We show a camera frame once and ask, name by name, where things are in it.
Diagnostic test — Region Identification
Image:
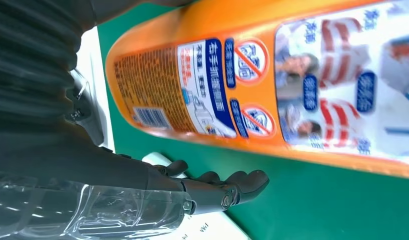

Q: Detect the white shampoo bottle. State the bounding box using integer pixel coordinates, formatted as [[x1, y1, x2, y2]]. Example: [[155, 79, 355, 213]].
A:
[[141, 151, 181, 168], [172, 211, 250, 240]]

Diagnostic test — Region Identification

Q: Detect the green table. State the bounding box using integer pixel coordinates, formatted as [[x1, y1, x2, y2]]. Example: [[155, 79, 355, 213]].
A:
[[96, 3, 409, 240]]

